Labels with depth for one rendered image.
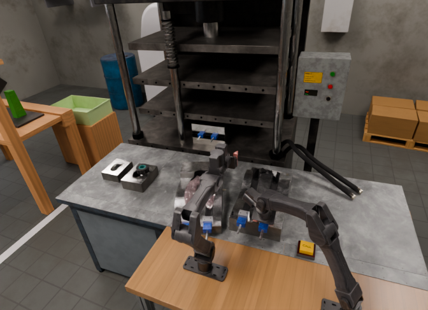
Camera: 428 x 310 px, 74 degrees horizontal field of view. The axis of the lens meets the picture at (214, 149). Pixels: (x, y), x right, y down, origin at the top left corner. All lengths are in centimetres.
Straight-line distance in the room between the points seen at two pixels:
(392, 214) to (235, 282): 93
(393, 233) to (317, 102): 88
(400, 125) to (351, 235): 258
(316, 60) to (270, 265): 121
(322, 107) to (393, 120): 208
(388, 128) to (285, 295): 304
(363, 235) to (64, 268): 218
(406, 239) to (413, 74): 327
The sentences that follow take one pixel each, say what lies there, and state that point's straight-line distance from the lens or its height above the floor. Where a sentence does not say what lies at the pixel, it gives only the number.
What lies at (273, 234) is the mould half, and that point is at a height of 84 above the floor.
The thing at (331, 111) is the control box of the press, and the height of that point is 113.
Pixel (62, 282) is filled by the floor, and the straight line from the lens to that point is 265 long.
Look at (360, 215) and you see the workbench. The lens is 174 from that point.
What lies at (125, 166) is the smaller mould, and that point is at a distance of 201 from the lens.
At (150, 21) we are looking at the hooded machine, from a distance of 419.
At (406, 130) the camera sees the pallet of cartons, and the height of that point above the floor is 24.
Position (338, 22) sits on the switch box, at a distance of 429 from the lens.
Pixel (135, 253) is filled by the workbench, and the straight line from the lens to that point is 208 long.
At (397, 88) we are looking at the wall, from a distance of 473.
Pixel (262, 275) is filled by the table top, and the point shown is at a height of 80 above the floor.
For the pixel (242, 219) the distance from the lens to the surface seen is 144.
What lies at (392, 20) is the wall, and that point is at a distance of 449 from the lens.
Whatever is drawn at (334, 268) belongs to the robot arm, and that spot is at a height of 103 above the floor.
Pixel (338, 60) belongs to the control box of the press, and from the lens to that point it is 191.
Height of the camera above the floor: 194
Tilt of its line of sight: 32 degrees down
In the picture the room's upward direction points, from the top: 4 degrees counter-clockwise
